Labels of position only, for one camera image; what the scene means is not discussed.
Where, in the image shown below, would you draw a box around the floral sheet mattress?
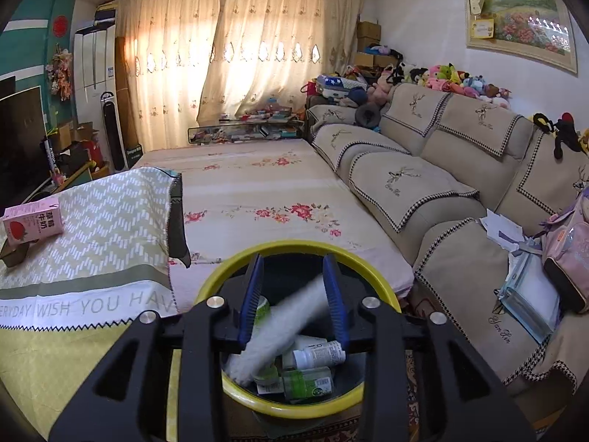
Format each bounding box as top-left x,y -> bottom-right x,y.
131,138 -> 415,314

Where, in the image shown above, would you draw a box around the framed flower field painting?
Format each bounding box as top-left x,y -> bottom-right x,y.
461,0 -> 578,74

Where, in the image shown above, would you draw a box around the cream embroidered curtain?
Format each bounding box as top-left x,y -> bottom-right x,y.
198,0 -> 366,123
115,0 -> 231,152

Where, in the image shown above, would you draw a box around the yellow rimmed black trash bin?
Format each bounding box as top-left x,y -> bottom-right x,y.
191,239 -> 406,417

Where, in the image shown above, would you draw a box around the clear blue document pouch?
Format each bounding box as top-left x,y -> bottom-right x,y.
494,249 -> 562,344

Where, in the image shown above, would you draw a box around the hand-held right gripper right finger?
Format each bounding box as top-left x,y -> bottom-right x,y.
322,253 -> 537,442

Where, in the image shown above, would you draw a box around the hanging flower decoration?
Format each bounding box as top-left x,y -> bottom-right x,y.
46,48 -> 74,102

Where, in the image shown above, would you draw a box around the pink milk carton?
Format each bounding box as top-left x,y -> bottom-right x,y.
2,203 -> 63,246

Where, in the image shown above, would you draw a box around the dark blue box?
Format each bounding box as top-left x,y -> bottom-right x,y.
94,4 -> 118,26

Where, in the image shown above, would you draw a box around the stack of cardboard boxes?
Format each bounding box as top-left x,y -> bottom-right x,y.
354,21 -> 396,70

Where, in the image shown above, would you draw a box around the open cardboard box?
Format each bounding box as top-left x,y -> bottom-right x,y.
55,122 -> 99,148

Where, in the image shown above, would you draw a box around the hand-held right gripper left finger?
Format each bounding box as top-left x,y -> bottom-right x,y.
48,253 -> 265,442

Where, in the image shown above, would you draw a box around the large white green bottle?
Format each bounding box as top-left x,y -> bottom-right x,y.
251,295 -> 285,394

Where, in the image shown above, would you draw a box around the glass coffee table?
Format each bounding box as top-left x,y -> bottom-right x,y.
186,115 -> 307,145

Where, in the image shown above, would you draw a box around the small clear green bottle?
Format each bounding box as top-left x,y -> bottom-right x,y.
282,366 -> 334,400

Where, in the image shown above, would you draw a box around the beige embroidered sofa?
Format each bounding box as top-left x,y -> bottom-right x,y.
306,80 -> 589,429

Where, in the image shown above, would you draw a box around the white pill bottle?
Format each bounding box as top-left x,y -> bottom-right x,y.
282,341 -> 347,370

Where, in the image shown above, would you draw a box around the black flat television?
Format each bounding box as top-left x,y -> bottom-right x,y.
0,87 -> 50,203

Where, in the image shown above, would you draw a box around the black plush toy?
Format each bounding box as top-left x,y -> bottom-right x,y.
534,113 -> 583,159

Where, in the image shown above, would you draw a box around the small brown box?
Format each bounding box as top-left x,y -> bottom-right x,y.
0,239 -> 33,268

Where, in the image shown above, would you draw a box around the white ribbed paper cup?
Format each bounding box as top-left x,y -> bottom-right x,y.
225,274 -> 328,385

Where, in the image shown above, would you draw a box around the row of plush toys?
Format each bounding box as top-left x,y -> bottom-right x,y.
368,62 -> 511,109

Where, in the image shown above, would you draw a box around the blue star print bag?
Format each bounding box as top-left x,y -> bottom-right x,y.
315,75 -> 369,99

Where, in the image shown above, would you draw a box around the white tower fan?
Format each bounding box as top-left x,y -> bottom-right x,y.
100,92 -> 127,172

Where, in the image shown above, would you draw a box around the pink backpack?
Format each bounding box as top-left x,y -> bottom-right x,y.
543,193 -> 589,314

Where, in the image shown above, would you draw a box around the white standing air conditioner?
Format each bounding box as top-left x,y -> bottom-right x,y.
74,21 -> 127,123

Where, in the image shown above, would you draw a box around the loose white paper slips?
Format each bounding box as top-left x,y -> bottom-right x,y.
479,209 -> 525,254

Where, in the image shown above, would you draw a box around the dark grey neck pillow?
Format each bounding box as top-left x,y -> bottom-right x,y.
356,101 -> 382,130

